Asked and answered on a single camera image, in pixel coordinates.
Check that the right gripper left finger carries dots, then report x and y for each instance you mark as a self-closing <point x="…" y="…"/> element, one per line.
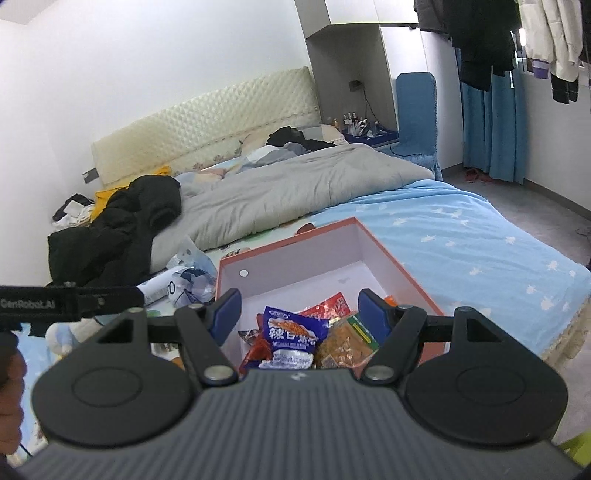
<point x="138" y="376"/>

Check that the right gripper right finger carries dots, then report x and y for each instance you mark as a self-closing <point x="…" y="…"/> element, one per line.
<point x="461" y="376"/>

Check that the blue white snack bag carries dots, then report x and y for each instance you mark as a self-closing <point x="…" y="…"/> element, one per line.
<point x="293" y="339"/>

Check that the green clear snack bag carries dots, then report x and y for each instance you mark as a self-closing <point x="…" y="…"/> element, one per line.
<point x="349" y="344"/>

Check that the red yellow peanut snack bag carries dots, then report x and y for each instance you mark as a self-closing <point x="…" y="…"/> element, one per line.
<point x="331" y="309"/>

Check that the person left hand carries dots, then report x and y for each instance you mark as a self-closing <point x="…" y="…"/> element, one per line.
<point x="11" y="412"/>

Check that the blue white plush bird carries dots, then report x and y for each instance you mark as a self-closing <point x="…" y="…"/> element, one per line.
<point x="62" y="338"/>

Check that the black jacket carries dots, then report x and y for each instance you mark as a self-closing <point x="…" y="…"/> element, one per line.
<point x="115" y="248"/>

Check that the white cylindrical tube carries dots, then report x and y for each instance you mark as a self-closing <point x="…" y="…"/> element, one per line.
<point x="156" y="288"/>

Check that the yellow garment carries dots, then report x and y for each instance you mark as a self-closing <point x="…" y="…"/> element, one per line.
<point x="102" y="197"/>

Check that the clear blue plastic bag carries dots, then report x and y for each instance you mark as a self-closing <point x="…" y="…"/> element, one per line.
<point x="195" y="282"/>

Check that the light blue star bedsheet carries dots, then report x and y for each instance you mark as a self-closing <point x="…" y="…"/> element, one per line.
<point x="463" y="251"/>

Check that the small red snack packet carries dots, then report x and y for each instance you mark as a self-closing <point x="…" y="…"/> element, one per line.
<point x="259" y="350"/>

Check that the pink cardboard box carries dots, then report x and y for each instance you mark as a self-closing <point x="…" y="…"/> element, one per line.
<point x="301" y="271"/>

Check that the cream quilted headboard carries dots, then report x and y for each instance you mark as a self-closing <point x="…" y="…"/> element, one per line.
<point x="207" y="129"/>

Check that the grey quilt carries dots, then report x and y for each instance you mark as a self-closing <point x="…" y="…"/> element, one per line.
<point x="219" y="213"/>

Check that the blue curtain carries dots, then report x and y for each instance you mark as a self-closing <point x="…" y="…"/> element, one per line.
<point x="495" y="128"/>

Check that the dark clothes pile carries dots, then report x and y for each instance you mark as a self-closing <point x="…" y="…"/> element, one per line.
<point x="285" y="135"/>

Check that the blue chair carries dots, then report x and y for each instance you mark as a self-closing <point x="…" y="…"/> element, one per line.
<point x="417" y="110"/>

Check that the hanging dark clothes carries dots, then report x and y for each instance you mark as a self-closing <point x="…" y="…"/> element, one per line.
<point x="481" y="30"/>

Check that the hanging white jacket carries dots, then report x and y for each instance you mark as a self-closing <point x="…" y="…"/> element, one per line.
<point x="554" y="43"/>

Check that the grey bedside shelf unit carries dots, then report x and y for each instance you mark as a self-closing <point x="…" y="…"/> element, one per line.
<point x="347" y="46"/>

